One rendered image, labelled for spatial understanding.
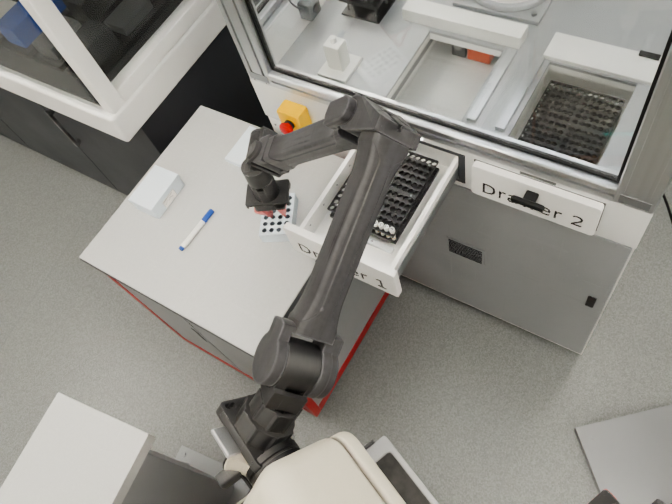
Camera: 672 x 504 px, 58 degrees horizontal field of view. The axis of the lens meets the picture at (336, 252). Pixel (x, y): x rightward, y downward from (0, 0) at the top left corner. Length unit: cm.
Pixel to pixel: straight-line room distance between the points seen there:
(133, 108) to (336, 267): 114
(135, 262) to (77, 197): 138
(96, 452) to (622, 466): 148
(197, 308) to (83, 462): 43
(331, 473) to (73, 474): 93
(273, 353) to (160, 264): 86
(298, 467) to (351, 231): 32
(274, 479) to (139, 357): 182
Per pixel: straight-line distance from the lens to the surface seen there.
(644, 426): 215
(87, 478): 156
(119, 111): 184
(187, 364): 239
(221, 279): 157
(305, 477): 72
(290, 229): 137
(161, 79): 192
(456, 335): 220
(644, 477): 211
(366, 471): 77
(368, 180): 85
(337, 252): 84
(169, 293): 161
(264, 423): 90
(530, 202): 137
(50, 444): 163
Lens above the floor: 207
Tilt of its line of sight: 60 degrees down
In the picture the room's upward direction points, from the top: 22 degrees counter-clockwise
